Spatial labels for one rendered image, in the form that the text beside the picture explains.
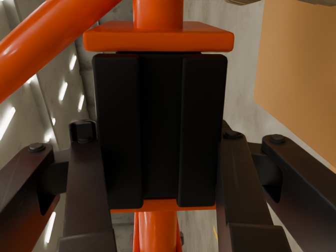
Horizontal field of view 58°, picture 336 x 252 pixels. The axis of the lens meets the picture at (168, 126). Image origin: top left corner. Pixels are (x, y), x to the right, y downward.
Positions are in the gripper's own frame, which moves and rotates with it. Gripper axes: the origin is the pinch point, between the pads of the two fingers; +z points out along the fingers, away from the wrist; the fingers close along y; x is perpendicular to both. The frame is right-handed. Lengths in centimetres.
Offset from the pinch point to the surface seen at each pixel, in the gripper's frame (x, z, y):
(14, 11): 10, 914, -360
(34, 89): -232, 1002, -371
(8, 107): -239, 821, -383
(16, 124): -300, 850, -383
